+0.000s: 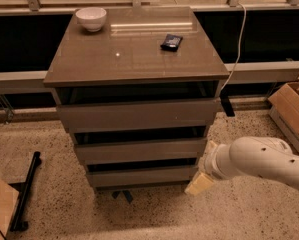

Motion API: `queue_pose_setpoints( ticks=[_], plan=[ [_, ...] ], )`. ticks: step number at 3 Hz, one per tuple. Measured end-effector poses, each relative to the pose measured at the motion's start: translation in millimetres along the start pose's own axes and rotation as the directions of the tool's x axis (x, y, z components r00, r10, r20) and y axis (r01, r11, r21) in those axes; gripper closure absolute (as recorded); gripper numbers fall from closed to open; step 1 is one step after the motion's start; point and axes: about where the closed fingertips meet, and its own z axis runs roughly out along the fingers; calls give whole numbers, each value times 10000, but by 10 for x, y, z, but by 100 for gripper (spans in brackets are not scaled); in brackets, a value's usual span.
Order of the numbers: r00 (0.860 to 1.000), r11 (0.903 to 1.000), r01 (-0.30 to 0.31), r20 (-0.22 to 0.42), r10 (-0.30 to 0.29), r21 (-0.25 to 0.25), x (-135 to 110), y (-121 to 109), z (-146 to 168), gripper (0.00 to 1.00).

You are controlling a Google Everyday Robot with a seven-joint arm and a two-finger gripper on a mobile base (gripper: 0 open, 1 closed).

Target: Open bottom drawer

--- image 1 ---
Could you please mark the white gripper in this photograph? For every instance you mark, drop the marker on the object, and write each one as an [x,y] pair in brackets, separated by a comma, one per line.
[211,162]

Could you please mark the grey drawer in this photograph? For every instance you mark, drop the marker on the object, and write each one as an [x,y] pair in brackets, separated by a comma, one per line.
[140,177]
[137,115]
[140,151]

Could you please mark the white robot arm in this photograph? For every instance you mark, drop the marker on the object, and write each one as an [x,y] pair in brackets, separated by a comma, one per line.
[263,157]

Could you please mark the grey drawer cabinet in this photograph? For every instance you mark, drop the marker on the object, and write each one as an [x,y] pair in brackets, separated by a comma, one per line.
[123,63]

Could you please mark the cardboard box right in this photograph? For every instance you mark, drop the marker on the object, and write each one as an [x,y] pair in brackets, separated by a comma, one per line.
[285,111]

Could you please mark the dark blue snack packet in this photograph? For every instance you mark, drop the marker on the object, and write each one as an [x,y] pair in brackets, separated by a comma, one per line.
[171,43]

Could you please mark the black metal bar stand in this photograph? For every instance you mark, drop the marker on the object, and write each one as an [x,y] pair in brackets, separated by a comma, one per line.
[18,224]

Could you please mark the white ceramic bowl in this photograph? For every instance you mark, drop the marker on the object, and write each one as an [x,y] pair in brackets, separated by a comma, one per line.
[91,18]

